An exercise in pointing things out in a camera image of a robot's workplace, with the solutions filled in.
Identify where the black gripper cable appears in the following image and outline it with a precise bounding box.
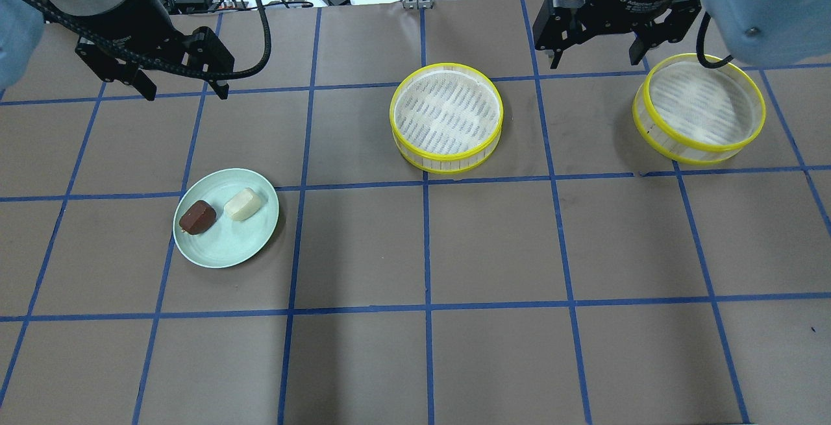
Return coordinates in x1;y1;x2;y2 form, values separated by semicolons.
0;0;272;80

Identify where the yellow-rimmed steamer basket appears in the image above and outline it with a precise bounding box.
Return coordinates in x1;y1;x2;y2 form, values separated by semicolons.
632;53;767;165
389;62;504;175

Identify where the mint green plate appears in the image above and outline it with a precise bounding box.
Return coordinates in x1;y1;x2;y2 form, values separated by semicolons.
173;168;281;269

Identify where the brown bun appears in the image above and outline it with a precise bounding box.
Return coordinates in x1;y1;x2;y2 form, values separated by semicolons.
179;200;217;236

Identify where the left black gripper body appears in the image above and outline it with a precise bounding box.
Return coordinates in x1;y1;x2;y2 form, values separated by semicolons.
75;0;216;82

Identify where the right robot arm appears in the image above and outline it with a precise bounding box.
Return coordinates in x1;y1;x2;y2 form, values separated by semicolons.
532;0;830;68

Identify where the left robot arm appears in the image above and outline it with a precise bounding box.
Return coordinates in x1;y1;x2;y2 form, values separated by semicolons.
2;0;234;101

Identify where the white bun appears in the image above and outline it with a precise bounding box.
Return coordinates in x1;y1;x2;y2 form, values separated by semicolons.
223;188;262;222

